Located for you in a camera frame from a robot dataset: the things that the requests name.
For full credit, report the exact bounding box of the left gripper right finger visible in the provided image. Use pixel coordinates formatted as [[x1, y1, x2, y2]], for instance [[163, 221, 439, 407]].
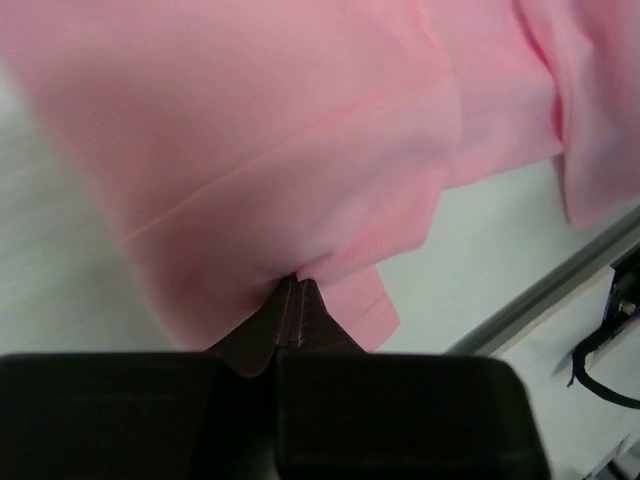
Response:
[[275, 280, 550, 479]]

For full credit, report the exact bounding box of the pink t shirt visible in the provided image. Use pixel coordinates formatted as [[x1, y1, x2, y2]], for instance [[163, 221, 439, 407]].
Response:
[[1, 1, 639, 350]]

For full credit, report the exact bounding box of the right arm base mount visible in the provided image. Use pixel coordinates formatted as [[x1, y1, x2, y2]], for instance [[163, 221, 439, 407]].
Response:
[[567, 260, 639, 410]]

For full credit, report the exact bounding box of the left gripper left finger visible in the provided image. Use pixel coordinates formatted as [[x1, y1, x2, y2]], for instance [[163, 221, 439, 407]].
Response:
[[1, 278, 295, 479]]

